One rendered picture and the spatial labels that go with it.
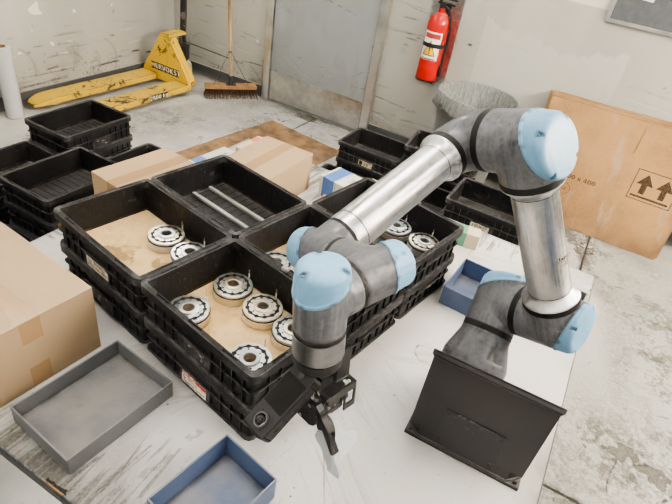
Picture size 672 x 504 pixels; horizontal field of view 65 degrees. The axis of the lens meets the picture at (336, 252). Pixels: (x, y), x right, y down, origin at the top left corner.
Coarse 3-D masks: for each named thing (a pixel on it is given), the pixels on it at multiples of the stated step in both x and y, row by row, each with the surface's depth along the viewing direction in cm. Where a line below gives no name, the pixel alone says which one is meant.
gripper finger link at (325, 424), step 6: (318, 414) 76; (324, 414) 76; (318, 420) 77; (324, 420) 76; (330, 420) 77; (318, 426) 78; (324, 426) 76; (330, 426) 77; (324, 432) 77; (330, 432) 76; (330, 438) 77; (330, 444) 77; (336, 444) 78; (330, 450) 77; (336, 450) 78
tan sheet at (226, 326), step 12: (204, 288) 140; (216, 312) 134; (228, 312) 134; (240, 312) 135; (216, 324) 130; (228, 324) 131; (240, 324) 132; (216, 336) 127; (228, 336) 128; (240, 336) 128; (252, 336) 129; (264, 336) 130; (228, 348) 125; (276, 348) 127
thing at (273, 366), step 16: (240, 240) 143; (256, 256) 139; (160, 272) 128; (144, 288) 123; (160, 304) 121; (176, 320) 118; (208, 336) 113; (224, 352) 110; (288, 352) 113; (240, 368) 108; (272, 368) 109; (256, 384) 108
